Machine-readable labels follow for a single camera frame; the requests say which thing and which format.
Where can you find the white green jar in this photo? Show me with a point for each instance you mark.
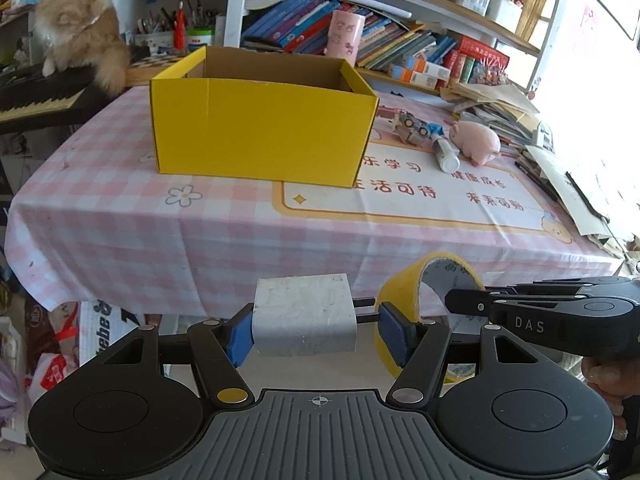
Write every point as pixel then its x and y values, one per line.
pixel 199 37

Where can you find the pink cylinder cup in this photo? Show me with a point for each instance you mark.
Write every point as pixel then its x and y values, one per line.
pixel 344 36

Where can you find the row of books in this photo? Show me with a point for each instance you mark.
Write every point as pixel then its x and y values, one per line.
pixel 372 39

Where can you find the orange white box lower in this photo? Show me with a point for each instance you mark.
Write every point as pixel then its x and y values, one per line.
pixel 422 80

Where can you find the stack of papers and books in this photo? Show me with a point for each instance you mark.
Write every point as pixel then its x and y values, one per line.
pixel 503 109

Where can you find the white power adapter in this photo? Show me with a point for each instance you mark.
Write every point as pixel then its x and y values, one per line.
pixel 304 316

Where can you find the grey toy car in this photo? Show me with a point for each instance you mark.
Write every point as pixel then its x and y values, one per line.
pixel 410 129

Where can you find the black keyboard piano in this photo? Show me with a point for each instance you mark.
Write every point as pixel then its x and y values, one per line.
pixel 31 101

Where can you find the white spray bottle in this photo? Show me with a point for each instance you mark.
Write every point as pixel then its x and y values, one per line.
pixel 446 156

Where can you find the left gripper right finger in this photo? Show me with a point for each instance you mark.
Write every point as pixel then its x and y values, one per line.
pixel 419 350

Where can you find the yellow tape roll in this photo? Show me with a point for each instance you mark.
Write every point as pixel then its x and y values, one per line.
pixel 440 272

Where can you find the red thick dictionary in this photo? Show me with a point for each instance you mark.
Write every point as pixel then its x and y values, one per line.
pixel 479 51

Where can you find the orange white box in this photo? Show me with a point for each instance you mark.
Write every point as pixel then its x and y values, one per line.
pixel 425 66
pixel 422 80

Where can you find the orange white box upper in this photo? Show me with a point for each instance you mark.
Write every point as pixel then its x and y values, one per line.
pixel 425 66

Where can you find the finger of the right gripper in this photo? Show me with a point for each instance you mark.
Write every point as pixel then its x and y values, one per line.
pixel 475 302

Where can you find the yellow cardboard box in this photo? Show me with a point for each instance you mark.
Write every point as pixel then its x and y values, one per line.
pixel 229 112

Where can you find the pink pig plush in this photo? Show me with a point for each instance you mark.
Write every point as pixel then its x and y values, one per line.
pixel 475 141

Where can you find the pink checkered tablecloth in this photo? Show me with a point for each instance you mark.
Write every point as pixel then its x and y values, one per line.
pixel 98 221

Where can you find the fluffy orange cat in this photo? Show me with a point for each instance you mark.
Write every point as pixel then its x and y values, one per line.
pixel 78 33

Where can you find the wooden chessboard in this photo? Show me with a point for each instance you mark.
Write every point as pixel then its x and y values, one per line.
pixel 140 73

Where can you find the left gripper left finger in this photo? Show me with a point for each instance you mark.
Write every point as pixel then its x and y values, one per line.
pixel 219 348

